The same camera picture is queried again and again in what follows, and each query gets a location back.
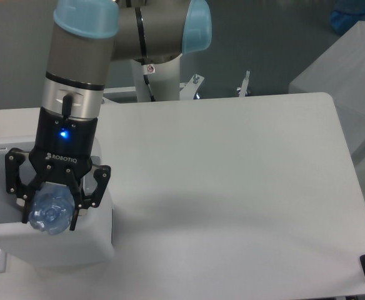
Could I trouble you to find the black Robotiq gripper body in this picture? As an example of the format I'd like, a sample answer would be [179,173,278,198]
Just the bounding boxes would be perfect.
[29,107,98,187]

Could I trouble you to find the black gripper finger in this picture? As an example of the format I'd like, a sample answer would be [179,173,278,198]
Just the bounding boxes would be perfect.
[5,147,45,224]
[66,164,111,231]

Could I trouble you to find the clear plastic water bottle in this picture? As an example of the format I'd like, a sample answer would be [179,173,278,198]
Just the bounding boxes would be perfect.
[28,183,74,235]

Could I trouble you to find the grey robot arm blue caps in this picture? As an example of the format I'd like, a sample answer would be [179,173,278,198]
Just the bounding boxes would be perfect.
[5,1,212,234]

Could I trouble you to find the white plastic trash can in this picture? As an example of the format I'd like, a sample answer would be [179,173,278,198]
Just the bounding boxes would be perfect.
[0,136,114,267]

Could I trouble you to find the white side cabinet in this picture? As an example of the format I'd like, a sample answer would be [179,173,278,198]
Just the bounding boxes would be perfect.
[289,21,365,200]

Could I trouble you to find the blue object top right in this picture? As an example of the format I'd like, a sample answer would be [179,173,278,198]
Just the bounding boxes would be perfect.
[329,1,365,35]

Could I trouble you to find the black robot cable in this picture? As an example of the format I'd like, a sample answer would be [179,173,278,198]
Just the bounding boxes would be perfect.
[140,57,156,103]

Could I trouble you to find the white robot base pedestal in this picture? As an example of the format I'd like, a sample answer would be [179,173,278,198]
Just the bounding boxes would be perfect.
[130,54,182,103]

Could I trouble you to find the white mounting bracket with bolts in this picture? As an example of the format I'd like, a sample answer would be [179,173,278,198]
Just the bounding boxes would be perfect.
[102,70,251,104]

